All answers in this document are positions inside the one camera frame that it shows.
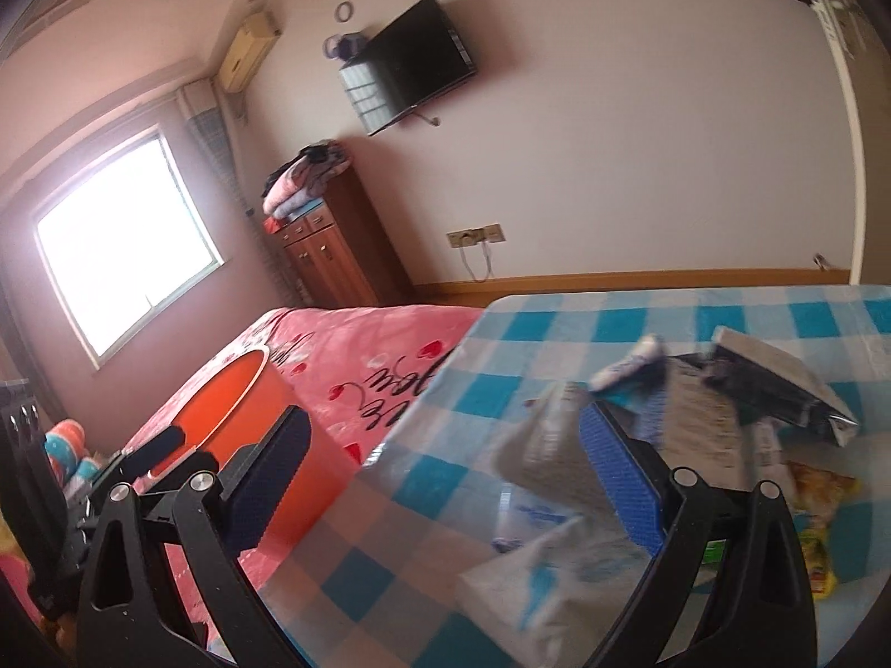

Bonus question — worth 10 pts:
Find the white bag with blue print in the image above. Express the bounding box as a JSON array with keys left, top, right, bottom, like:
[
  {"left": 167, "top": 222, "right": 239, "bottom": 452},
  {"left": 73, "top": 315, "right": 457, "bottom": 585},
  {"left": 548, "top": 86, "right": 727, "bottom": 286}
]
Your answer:
[{"left": 458, "top": 485, "right": 670, "bottom": 642}]

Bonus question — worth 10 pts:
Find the yellowed wall air conditioner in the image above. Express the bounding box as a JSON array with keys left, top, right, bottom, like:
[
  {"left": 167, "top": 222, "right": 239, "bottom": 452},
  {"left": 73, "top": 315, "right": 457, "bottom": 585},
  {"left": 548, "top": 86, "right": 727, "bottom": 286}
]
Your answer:
[{"left": 217, "top": 10, "right": 283, "bottom": 93}]

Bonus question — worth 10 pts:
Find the bright window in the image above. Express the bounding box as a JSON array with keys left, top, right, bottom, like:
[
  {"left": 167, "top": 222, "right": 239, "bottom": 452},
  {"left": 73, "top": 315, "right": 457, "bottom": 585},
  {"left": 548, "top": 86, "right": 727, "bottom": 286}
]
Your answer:
[{"left": 35, "top": 131, "right": 225, "bottom": 364}]

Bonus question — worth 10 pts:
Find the pink printed blanket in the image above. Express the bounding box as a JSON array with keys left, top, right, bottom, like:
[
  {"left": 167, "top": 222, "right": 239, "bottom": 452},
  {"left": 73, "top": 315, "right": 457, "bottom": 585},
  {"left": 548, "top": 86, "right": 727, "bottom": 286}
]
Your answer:
[{"left": 0, "top": 304, "right": 486, "bottom": 645}]

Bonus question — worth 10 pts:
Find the blue white checkered tablecloth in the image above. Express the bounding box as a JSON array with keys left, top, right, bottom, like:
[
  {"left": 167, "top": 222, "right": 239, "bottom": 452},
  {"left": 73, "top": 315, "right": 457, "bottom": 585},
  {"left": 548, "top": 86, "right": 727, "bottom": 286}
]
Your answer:
[{"left": 257, "top": 284, "right": 891, "bottom": 668}]

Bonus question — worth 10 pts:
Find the yellow green packet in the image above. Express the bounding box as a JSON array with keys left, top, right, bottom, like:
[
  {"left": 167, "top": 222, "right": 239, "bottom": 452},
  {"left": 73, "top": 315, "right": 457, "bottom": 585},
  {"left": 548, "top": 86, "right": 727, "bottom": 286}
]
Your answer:
[{"left": 795, "top": 527, "right": 841, "bottom": 601}]

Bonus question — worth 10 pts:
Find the wall socket strip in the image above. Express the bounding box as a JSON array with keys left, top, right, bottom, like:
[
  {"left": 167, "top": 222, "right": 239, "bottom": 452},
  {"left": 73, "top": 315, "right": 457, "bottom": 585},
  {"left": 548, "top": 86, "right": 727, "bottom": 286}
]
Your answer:
[{"left": 447, "top": 223, "right": 503, "bottom": 249}]

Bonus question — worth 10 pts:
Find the striped curtain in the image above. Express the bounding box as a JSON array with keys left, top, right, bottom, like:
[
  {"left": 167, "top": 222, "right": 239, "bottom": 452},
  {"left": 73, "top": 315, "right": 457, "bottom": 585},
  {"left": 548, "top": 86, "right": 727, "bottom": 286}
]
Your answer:
[{"left": 183, "top": 104, "right": 293, "bottom": 297}]

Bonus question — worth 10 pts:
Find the brown wooden cabinet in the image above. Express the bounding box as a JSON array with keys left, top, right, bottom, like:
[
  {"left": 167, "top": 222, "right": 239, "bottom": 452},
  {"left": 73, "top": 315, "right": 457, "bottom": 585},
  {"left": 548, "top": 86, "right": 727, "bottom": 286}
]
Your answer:
[{"left": 275, "top": 167, "right": 413, "bottom": 308}]

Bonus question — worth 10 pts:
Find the pile of folded blankets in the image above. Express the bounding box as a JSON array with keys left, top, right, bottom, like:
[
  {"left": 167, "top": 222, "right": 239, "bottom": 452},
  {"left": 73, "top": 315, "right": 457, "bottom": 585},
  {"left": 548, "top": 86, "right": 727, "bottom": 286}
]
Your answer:
[{"left": 261, "top": 141, "right": 353, "bottom": 232}]

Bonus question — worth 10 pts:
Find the orange plastic bucket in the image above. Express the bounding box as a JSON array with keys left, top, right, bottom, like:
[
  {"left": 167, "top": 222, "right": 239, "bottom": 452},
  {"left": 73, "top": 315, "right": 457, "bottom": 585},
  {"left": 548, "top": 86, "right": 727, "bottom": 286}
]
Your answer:
[{"left": 125, "top": 348, "right": 364, "bottom": 572}]

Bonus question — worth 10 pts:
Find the grey paper bag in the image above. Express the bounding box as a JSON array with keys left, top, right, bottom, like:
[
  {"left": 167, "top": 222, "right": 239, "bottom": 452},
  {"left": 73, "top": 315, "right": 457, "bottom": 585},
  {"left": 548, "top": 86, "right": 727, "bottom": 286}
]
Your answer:
[{"left": 493, "top": 355, "right": 784, "bottom": 526}]

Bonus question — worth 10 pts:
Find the white power cable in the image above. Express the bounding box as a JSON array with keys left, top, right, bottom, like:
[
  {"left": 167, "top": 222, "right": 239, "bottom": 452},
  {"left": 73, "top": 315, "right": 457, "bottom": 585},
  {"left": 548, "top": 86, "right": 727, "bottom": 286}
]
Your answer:
[{"left": 461, "top": 240, "right": 497, "bottom": 285}]

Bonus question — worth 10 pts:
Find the black wall television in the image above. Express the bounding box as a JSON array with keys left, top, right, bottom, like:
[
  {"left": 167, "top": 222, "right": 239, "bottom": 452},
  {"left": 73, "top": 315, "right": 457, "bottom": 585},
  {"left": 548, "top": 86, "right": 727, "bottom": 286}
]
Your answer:
[{"left": 339, "top": 0, "right": 478, "bottom": 137}]

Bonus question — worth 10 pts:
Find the wooden baseboard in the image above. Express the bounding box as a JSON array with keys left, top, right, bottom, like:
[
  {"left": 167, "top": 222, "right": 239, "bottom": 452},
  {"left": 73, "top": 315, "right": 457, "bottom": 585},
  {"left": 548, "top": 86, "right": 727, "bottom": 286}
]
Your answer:
[{"left": 410, "top": 268, "right": 854, "bottom": 308}]

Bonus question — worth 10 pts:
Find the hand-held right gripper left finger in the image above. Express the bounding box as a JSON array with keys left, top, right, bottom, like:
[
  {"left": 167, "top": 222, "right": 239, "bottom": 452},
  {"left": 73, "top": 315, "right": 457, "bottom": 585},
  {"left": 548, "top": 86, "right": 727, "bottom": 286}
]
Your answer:
[{"left": 75, "top": 405, "right": 312, "bottom": 668}]

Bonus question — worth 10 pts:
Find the crumpled blue white wrapper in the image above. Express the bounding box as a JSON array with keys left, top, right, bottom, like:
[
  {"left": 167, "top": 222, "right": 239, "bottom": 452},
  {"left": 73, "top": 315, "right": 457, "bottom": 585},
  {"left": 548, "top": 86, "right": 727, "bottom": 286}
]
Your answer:
[{"left": 590, "top": 332, "right": 670, "bottom": 392}]

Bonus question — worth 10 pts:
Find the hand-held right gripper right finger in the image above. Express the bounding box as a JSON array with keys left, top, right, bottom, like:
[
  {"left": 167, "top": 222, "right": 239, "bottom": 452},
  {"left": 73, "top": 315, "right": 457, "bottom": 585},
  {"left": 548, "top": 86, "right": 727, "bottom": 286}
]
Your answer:
[{"left": 580, "top": 400, "right": 817, "bottom": 668}]

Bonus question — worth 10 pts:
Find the cream door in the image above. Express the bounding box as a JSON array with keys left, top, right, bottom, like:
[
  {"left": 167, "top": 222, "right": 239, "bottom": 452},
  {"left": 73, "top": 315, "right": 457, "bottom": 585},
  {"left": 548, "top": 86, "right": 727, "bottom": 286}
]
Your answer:
[{"left": 780, "top": 0, "right": 875, "bottom": 286}]

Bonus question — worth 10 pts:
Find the yellow snack packet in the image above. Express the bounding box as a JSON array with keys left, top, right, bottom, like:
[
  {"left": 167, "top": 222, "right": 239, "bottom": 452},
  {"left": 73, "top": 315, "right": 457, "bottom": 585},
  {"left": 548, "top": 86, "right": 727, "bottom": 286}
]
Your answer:
[{"left": 785, "top": 461, "right": 859, "bottom": 524}]

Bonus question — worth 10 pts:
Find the colourful striped cloth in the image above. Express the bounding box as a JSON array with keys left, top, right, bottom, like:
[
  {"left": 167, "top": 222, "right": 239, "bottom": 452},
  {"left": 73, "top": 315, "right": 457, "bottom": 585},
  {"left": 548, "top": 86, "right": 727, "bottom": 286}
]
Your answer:
[{"left": 43, "top": 419, "right": 107, "bottom": 499}]

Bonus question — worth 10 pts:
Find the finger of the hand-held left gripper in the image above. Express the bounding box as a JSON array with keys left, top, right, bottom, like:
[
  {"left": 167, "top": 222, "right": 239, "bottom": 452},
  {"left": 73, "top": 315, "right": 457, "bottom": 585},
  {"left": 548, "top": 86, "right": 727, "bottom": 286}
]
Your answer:
[{"left": 120, "top": 426, "right": 192, "bottom": 480}]

